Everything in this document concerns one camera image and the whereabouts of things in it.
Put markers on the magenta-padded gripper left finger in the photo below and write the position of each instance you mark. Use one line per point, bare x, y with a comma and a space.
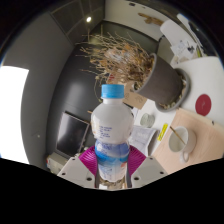
75, 170

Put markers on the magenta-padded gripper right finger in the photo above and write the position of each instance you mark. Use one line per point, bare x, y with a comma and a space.
146, 170

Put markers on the white blue-capped drink bottle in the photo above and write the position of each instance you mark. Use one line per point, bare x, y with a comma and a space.
111, 123

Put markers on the open printed booklet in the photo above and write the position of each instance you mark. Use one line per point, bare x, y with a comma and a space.
141, 140

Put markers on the yellow tag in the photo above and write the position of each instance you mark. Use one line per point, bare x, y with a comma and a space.
162, 132

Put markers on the golden stirring stick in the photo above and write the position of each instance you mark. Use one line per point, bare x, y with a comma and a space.
177, 135

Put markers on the small round white tin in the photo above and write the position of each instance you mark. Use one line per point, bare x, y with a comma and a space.
147, 120

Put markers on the white ceramic mug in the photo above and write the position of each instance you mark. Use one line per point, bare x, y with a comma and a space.
188, 140

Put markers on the light wooden drawing board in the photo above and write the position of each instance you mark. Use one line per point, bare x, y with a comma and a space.
206, 140

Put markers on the brown cardboard box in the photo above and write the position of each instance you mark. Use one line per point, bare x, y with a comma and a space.
135, 98

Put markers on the long ceiling light strip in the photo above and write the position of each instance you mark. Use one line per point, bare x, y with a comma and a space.
13, 113

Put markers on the flat round red coaster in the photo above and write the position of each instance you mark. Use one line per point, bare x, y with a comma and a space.
203, 105

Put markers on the grey pot with dried plant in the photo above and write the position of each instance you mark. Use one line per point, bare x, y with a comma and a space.
163, 81

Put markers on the grey plant saucer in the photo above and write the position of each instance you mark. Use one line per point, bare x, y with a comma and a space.
186, 88

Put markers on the loose white papers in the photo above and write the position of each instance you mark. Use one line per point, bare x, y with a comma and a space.
185, 50

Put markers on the white chair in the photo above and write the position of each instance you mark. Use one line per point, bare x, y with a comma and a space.
170, 31

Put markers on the round ceiling light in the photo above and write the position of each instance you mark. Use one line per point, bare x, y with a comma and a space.
88, 19

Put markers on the dark wall board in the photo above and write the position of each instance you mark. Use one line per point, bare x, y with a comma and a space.
71, 133

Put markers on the wooden wall figure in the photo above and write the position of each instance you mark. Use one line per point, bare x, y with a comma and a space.
150, 19

